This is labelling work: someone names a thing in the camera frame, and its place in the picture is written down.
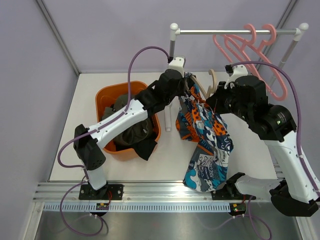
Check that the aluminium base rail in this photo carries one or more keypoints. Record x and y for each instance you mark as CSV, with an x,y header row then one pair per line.
x,y
133,192

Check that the orange plastic basket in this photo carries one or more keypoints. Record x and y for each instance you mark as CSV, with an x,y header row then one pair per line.
x,y
105,98

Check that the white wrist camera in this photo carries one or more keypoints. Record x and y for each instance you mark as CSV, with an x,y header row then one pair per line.
x,y
235,72
178,64

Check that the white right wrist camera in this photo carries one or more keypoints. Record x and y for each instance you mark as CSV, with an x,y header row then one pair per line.
x,y
235,72

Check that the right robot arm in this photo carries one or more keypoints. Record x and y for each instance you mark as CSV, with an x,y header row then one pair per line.
x,y
246,98

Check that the metal clothes rack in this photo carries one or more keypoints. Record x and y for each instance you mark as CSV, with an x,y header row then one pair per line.
x,y
261,34

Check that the grey slotted cable duct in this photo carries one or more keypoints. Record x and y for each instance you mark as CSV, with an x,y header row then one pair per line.
x,y
139,207

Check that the colourful patterned shorts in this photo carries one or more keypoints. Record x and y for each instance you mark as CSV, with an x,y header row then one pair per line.
x,y
197,122

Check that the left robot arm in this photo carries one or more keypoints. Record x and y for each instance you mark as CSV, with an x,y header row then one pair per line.
x,y
89,141

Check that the black shorts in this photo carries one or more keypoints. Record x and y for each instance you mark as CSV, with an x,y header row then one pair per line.
x,y
142,149

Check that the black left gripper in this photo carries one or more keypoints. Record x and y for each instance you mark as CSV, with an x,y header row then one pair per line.
x,y
180,92

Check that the pink hanger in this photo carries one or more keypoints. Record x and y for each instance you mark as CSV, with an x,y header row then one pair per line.
x,y
239,44
265,43

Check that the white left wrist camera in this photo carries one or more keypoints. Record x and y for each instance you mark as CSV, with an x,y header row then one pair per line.
x,y
178,64

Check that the beige wooden hanger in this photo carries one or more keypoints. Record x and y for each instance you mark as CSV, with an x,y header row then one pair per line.
x,y
211,88

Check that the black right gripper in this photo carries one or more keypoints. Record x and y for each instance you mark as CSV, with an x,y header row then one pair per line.
x,y
216,100

